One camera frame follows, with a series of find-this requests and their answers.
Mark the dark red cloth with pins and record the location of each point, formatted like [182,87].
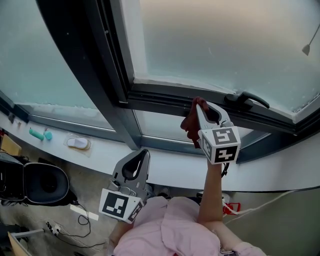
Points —
[191,125]

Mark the frosted window with dark frame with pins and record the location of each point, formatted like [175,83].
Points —
[87,62]

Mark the white-edged frosted window pane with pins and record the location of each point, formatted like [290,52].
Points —
[225,45]

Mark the white power strip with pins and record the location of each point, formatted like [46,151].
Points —
[53,228]

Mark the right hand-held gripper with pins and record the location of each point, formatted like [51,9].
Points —
[222,146]

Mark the pale partition panel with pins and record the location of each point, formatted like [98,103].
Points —
[287,225]

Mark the light wooden table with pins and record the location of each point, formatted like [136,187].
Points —
[10,145]

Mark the low clear window pane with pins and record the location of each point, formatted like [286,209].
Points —
[160,125]

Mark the red-printed clear plastic bag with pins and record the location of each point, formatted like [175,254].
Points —
[232,208]

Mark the wide frosted window pane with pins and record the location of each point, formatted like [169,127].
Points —
[32,62]

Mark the black flat pad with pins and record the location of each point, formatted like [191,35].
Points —
[46,161]

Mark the person's left forearm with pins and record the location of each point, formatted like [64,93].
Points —
[120,232]

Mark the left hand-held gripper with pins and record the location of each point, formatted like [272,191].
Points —
[113,205]

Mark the grey-edged wooden panel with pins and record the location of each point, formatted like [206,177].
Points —
[18,246]

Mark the teal bottle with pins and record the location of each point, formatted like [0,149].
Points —
[36,134]

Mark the person's left white shoe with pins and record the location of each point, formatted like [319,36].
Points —
[163,192]

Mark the person's pink shirt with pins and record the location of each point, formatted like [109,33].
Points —
[162,230]

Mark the small teal cap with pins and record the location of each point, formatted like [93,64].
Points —
[48,135]

